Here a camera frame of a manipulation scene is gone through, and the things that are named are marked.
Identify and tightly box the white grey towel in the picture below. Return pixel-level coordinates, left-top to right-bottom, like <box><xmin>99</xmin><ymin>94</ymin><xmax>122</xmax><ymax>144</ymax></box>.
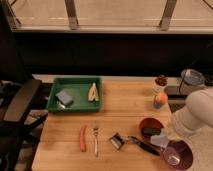
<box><xmin>150</xmin><ymin>131</ymin><xmax>170</xmax><ymax>148</ymax></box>

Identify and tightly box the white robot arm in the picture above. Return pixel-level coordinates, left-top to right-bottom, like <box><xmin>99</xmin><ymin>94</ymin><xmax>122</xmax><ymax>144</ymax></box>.
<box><xmin>171</xmin><ymin>88</ymin><xmax>213</xmax><ymax>136</ymax></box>

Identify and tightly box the orange bowl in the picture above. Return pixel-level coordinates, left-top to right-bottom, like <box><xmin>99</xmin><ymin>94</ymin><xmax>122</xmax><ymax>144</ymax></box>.
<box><xmin>139</xmin><ymin>118</ymin><xmax>164</xmax><ymax>142</ymax></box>

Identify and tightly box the black sponge in bowl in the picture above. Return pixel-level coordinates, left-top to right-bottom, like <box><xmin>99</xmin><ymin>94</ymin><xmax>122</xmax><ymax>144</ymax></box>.
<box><xmin>142</xmin><ymin>128</ymin><xmax>161</xmax><ymax>136</ymax></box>

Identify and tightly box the yellow banana peel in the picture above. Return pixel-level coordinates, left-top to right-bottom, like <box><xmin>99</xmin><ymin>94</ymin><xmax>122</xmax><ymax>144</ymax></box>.
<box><xmin>88</xmin><ymin>83</ymin><xmax>99</xmax><ymax>102</ymax></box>

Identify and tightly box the green plastic tray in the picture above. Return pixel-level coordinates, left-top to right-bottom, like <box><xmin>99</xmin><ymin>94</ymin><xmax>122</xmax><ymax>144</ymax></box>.
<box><xmin>46</xmin><ymin>77</ymin><xmax>102</xmax><ymax>113</ymax></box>

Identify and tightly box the blue sponge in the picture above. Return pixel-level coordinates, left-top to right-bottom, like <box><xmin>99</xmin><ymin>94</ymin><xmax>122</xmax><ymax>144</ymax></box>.
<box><xmin>56</xmin><ymin>90</ymin><xmax>73</xmax><ymax>106</ymax></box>

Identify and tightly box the silver fork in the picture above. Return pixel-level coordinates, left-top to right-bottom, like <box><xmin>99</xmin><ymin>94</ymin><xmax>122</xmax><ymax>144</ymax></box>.
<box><xmin>93</xmin><ymin>127</ymin><xmax>99</xmax><ymax>157</ymax></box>

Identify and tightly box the cup of red items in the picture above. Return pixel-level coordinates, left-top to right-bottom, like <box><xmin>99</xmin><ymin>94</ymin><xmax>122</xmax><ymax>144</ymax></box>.
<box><xmin>153</xmin><ymin>75</ymin><xmax>167</xmax><ymax>93</ymax></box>

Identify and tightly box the orange ball on cup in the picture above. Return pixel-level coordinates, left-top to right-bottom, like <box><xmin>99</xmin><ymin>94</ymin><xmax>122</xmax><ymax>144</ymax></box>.
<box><xmin>153</xmin><ymin>92</ymin><xmax>168</xmax><ymax>109</ymax></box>

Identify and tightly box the orange carrot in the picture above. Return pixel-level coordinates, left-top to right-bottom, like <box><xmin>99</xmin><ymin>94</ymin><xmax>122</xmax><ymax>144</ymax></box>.
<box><xmin>79</xmin><ymin>125</ymin><xmax>87</xmax><ymax>152</ymax></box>

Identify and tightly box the round metal dish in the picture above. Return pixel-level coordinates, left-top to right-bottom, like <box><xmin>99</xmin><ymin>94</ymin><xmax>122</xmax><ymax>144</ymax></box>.
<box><xmin>181</xmin><ymin>69</ymin><xmax>205</xmax><ymax>86</ymax></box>

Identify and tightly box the black office chair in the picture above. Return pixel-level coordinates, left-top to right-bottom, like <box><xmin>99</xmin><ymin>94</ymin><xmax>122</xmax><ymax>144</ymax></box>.
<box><xmin>0</xmin><ymin>79</ymin><xmax>47</xmax><ymax>171</ymax></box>

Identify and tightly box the black handled knife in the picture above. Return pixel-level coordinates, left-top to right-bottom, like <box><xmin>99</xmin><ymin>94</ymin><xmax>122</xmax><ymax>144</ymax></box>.
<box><xmin>127</xmin><ymin>136</ymin><xmax>160</xmax><ymax>156</ymax></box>

